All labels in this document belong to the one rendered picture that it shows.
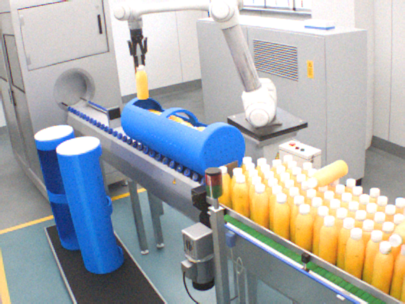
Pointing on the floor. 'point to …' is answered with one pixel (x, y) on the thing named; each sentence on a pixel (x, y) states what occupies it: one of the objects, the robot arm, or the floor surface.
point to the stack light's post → (220, 254)
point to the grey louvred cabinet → (296, 82)
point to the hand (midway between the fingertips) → (139, 61)
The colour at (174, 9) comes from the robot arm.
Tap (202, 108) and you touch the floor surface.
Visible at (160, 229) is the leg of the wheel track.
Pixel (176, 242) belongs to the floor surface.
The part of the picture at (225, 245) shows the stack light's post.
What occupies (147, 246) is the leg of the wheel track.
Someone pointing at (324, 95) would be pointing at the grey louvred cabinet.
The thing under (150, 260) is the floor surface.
